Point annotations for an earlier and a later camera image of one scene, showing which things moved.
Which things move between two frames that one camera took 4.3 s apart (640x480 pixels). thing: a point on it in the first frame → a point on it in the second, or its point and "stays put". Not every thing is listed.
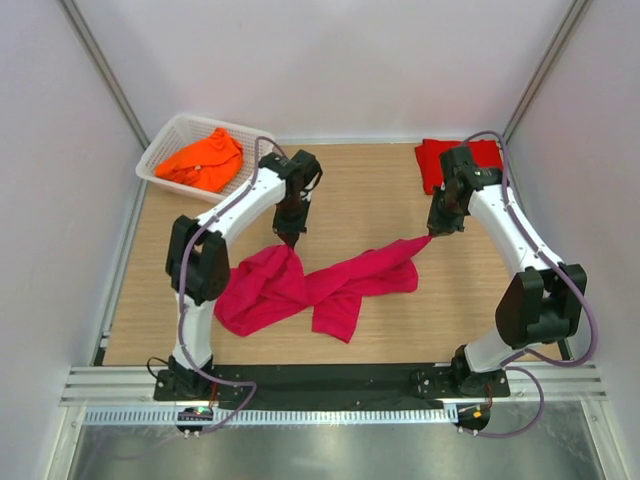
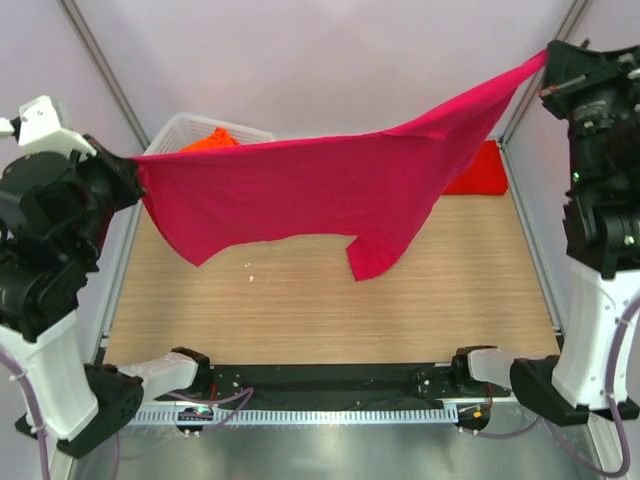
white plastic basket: (186, 131) stays put
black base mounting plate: (333, 390) stays put
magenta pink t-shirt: (271, 284) → (381, 191)
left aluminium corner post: (76, 19) stays put
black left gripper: (290, 232) → (120, 170)
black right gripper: (437, 224) → (573, 71)
